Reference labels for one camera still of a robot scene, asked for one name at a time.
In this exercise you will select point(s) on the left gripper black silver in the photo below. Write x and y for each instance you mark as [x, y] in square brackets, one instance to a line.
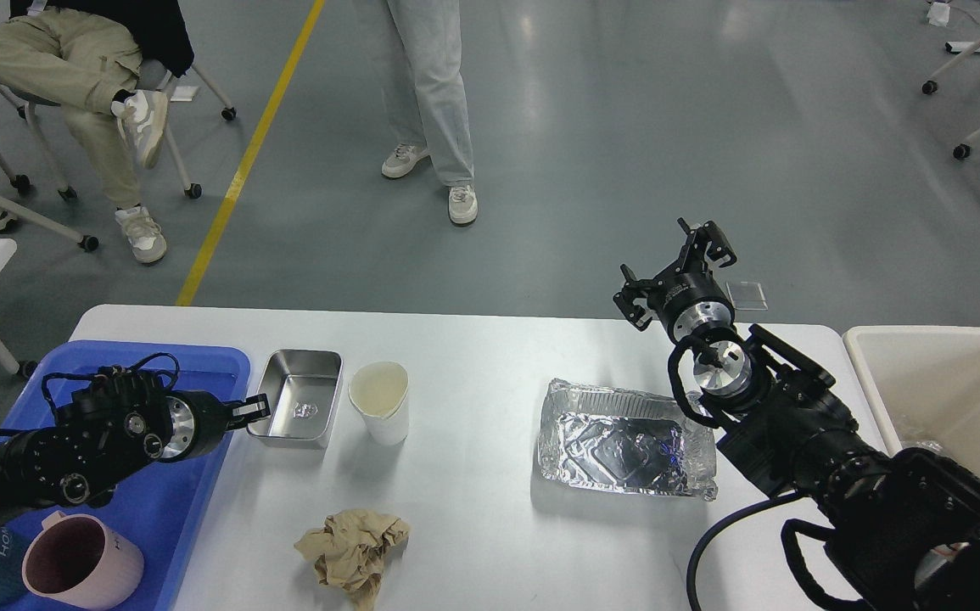
[199, 421]

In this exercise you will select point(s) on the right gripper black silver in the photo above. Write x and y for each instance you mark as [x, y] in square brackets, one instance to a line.
[688, 299]

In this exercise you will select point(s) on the stainless steel rectangular container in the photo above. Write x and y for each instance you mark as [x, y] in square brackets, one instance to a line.
[302, 387]

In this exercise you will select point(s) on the pink mug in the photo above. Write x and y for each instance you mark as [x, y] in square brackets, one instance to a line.
[78, 560]

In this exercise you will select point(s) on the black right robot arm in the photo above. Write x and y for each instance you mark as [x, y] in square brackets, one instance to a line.
[903, 531]

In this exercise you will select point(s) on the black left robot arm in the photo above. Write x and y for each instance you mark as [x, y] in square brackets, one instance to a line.
[126, 418]

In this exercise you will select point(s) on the clear floor marker plate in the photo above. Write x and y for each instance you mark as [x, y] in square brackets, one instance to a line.
[747, 296]

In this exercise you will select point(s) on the white paper cup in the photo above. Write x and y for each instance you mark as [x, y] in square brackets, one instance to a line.
[379, 393]

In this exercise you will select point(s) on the blue plastic tray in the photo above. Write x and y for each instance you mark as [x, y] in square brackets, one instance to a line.
[159, 509]

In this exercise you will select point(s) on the crumpled brown paper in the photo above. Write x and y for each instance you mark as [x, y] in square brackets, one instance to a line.
[349, 551]

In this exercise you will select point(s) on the aluminium foil tray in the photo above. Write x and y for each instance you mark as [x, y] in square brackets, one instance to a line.
[623, 442]

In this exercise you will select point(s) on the standing person grey jeans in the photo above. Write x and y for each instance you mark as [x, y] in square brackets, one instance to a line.
[432, 47]

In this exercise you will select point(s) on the white plastic bin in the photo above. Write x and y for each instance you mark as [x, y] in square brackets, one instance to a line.
[922, 383]

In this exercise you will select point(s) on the seated person khaki trousers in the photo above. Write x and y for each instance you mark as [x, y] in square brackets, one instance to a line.
[86, 57]

